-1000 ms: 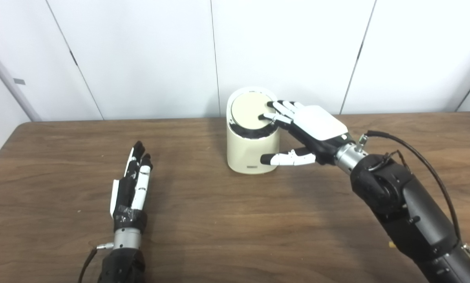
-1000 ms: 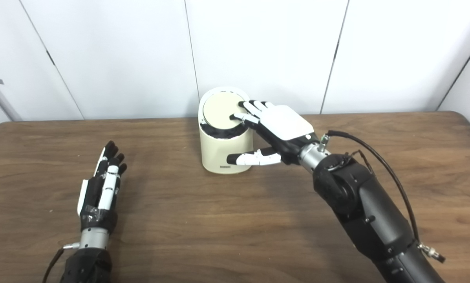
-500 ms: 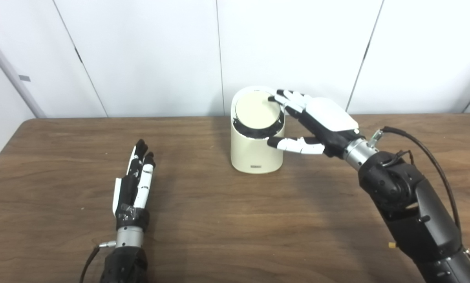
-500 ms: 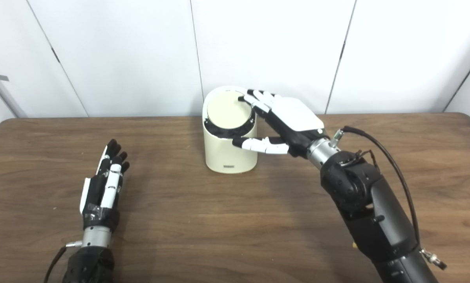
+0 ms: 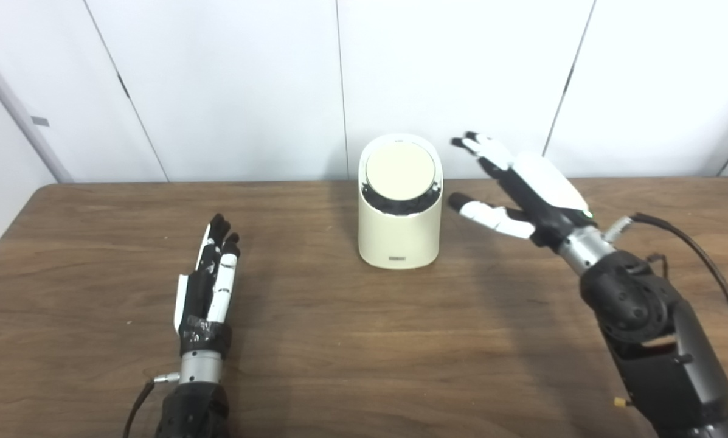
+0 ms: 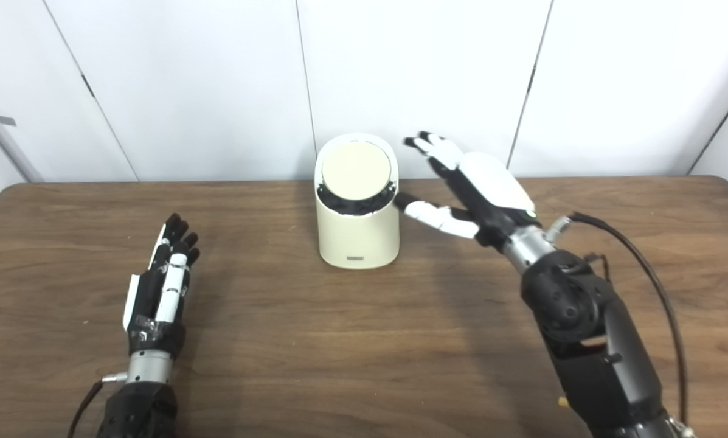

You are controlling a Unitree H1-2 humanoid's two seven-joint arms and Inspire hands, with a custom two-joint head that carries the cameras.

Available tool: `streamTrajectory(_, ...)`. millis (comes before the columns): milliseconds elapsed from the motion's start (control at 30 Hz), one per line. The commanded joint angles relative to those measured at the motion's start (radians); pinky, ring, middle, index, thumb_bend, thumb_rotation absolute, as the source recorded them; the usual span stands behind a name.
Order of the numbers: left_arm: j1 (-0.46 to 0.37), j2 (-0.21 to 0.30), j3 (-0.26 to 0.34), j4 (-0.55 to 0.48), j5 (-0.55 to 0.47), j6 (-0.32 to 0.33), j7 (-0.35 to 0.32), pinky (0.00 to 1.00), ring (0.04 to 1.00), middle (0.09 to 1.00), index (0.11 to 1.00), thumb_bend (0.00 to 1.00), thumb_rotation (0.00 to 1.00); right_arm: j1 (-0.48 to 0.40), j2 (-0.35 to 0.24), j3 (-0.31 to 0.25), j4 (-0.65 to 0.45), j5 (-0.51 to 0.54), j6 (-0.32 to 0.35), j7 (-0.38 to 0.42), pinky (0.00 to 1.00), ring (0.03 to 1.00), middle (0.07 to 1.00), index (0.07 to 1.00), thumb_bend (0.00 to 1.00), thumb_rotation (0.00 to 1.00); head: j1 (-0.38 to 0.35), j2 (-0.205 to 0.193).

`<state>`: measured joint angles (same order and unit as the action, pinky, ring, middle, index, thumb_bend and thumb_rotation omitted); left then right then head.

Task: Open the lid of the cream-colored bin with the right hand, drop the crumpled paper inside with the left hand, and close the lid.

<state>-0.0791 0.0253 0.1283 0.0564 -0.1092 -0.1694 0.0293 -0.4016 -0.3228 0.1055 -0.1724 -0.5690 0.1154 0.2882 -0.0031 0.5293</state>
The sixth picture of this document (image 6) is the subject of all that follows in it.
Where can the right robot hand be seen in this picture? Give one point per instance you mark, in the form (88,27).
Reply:
(485,188)

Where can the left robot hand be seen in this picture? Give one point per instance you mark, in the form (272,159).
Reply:
(154,298)

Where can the round cream bin lid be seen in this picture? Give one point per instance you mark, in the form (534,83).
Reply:
(356,168)

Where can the cream-colored bin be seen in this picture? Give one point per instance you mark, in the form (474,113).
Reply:
(357,234)

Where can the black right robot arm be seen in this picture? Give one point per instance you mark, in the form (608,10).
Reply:
(582,328)

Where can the black bin liner bag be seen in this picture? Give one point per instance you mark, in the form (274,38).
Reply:
(357,205)

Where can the grey wall corner strip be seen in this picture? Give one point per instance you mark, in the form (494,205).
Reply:
(5,137)

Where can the small grey wall tag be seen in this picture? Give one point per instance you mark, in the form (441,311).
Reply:
(6,120)

